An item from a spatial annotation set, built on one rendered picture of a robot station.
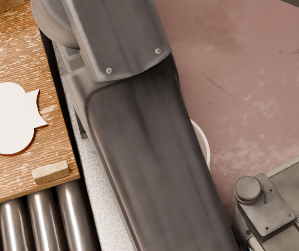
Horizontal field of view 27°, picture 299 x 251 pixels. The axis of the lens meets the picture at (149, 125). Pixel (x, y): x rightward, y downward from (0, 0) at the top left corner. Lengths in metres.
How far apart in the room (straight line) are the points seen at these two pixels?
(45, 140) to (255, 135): 1.17
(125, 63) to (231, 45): 2.03
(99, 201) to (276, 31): 1.49
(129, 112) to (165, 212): 0.06
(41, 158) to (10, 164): 0.05
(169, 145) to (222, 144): 1.76
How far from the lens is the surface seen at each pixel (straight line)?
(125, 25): 0.30
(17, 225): 1.02
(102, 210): 1.00
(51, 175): 1.00
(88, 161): 1.05
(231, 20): 2.40
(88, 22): 0.30
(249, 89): 2.21
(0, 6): 1.25
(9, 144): 1.06
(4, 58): 1.18
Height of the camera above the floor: 1.83
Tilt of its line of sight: 59 degrees down
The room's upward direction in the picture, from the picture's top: 9 degrees counter-clockwise
